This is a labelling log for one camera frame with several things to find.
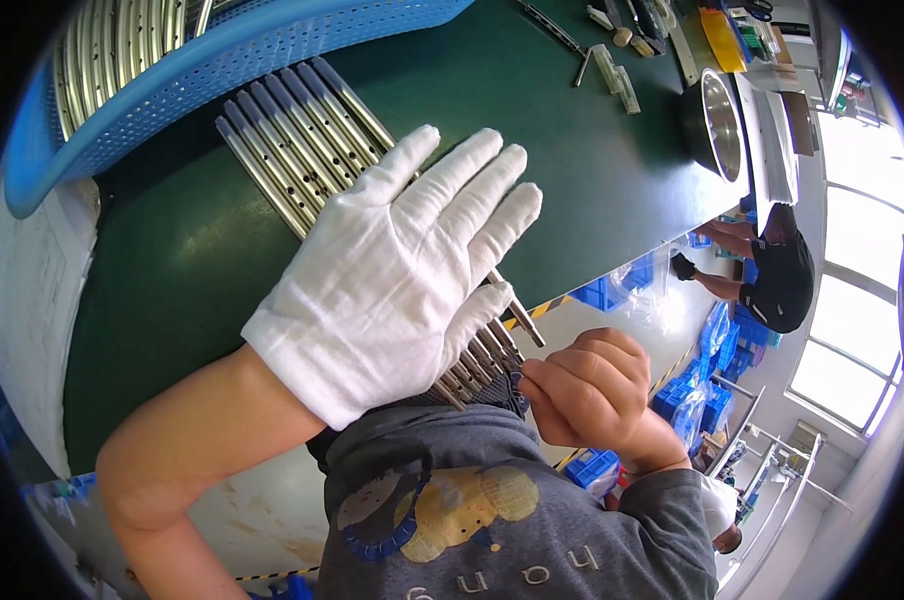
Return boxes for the stack of white boards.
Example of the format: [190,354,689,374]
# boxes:
[750,88,803,208]

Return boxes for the white paper sheet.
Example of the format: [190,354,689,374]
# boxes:
[0,176,102,481]

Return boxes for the grey metal rack frame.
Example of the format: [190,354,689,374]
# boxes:
[705,373,856,595]

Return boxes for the blue perforated plastic basket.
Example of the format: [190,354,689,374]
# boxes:
[3,0,477,220]

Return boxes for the person's right hand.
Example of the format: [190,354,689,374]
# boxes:
[518,327,693,475]

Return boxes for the person's body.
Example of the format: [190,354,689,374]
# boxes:
[305,403,720,600]

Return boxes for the steel bowl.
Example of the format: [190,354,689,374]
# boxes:
[680,68,750,184]

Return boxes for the black hand tool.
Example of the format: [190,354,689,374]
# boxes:
[629,0,668,55]

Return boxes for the black metal bar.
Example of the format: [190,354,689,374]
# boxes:
[515,0,586,55]

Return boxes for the blue plastic crate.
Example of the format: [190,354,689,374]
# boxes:
[563,447,623,501]

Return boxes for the long silver metal strip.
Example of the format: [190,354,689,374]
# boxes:
[665,13,701,88]

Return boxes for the blue crates under table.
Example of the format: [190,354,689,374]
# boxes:
[568,253,657,314]

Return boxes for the yellow plastic tray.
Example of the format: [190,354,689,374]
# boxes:
[698,7,747,75]

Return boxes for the brown board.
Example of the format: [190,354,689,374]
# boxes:
[780,90,818,159]

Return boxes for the person's left hand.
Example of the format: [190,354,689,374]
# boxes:
[240,123,545,432]

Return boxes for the window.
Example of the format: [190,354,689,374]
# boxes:
[785,111,904,438]

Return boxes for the blue tray with parts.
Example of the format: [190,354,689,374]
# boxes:
[728,9,782,63]

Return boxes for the heap of blue crates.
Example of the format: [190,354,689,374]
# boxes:
[650,300,785,438]

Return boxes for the heap of curved metal strips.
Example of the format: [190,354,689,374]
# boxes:
[51,0,237,144]

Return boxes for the clear plastic bag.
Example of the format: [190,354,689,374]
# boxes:
[608,238,695,335]

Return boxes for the row of metal slide rails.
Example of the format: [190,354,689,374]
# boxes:
[214,56,548,412]

